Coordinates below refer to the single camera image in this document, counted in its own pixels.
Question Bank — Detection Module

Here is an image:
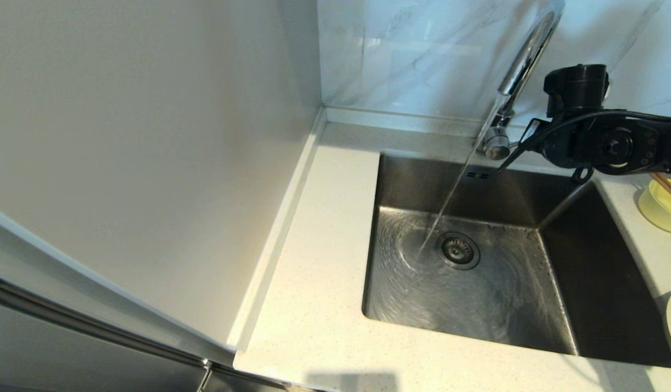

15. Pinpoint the pale yellow plastic bowl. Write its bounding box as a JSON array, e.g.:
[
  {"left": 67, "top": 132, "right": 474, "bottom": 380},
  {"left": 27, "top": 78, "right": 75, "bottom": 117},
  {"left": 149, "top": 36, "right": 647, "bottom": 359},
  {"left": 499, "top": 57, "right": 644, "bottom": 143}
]
[{"left": 638, "top": 179, "right": 671, "bottom": 234}]

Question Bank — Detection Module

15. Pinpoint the stainless steel sink basin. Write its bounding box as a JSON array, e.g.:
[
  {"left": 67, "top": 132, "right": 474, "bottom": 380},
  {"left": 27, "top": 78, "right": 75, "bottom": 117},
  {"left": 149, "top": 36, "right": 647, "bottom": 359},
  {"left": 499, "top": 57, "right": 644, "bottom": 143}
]
[{"left": 361, "top": 152, "right": 671, "bottom": 366}]

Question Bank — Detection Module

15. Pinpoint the running water stream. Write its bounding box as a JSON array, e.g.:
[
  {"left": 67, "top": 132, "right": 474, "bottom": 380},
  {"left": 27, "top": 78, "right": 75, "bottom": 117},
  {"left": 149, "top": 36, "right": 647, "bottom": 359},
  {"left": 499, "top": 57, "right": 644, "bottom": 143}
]
[{"left": 414, "top": 93, "right": 510, "bottom": 263}]

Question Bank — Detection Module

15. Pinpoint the round metal drain strainer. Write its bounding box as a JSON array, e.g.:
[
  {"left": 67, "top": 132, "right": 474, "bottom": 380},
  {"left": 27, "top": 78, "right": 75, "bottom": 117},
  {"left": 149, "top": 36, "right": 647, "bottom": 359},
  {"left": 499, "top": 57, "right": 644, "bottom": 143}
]
[{"left": 436, "top": 232, "right": 481, "bottom": 271}]

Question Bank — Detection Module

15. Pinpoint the beige tall cabinet panel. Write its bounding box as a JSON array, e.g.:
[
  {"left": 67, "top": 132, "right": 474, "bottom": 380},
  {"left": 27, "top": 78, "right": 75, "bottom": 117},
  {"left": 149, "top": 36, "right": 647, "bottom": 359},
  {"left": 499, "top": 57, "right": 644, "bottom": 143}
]
[{"left": 0, "top": 0, "right": 323, "bottom": 350}]

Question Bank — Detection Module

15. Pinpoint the chrome gooseneck faucet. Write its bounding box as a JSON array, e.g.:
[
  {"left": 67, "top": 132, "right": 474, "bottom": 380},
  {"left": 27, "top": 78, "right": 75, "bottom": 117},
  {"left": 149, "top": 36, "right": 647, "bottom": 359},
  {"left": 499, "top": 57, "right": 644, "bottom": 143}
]
[{"left": 474, "top": 0, "right": 565, "bottom": 162}]

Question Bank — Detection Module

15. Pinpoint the grey cabinet front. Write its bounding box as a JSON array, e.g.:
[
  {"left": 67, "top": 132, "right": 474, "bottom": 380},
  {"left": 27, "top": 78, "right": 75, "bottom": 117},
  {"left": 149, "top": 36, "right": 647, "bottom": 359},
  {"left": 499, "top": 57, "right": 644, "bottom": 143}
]
[{"left": 0, "top": 267, "right": 314, "bottom": 392}]

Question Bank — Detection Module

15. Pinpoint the chrome rail handle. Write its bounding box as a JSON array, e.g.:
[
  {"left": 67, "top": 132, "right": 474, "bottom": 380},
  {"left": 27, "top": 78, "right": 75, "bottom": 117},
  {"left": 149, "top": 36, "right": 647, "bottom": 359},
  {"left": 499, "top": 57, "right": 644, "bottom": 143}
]
[{"left": 0, "top": 268, "right": 288, "bottom": 391}]

